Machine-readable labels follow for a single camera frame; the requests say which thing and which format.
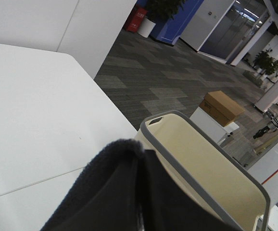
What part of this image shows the beige basket with grey rim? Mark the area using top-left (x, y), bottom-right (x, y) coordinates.
top-left (135, 111), bottom-right (270, 231)

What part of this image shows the brown cardboard box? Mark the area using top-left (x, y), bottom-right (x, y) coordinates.
top-left (199, 90), bottom-right (245, 127)

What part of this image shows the blue and white booth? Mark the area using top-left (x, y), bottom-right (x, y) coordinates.
top-left (151, 0), bottom-right (236, 52)

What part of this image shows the white low cabinet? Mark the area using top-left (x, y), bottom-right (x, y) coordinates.
top-left (190, 107), bottom-right (239, 145)

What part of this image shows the dark grey towel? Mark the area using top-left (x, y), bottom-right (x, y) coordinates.
top-left (41, 139), bottom-right (144, 231)

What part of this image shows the potted plant in white planter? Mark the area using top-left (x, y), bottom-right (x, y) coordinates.
top-left (136, 0), bottom-right (187, 38)

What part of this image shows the red fire extinguisher box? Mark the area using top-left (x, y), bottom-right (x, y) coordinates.
top-left (123, 4), bottom-right (148, 33)

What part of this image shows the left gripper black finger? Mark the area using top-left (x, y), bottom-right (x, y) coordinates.
top-left (137, 150), bottom-right (234, 231)

